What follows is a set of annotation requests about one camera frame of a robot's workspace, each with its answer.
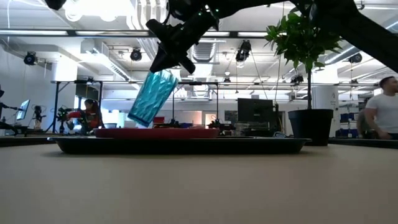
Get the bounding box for seated person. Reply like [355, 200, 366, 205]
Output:
[65, 98, 106, 135]

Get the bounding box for black hanging camera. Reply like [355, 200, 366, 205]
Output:
[235, 40, 252, 63]

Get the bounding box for tilted lit monitor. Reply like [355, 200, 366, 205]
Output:
[16, 99, 31, 121]

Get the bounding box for black workstation frame stand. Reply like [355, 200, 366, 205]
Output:
[46, 79, 104, 134]
[171, 81, 220, 126]

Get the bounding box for pink plastic plate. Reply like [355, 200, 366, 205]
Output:
[93, 127, 220, 139]

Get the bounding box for blue faceted plastic cup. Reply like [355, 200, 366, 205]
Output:
[127, 70, 180, 128]

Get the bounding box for black computer monitor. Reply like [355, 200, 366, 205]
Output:
[237, 98, 275, 124]

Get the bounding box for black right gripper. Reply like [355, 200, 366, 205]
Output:
[146, 11, 219, 75]

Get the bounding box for black ceiling spot lamp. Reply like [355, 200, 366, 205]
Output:
[23, 51, 39, 67]
[129, 47, 143, 62]

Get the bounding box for black plant pot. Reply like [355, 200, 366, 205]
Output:
[287, 108, 335, 147]

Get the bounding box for green leafy plant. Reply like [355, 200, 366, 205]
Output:
[264, 11, 343, 110]

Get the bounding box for standing person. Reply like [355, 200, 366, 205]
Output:
[363, 75, 398, 141]

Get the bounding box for dark green serving tray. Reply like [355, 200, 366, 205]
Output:
[47, 136, 312, 156]

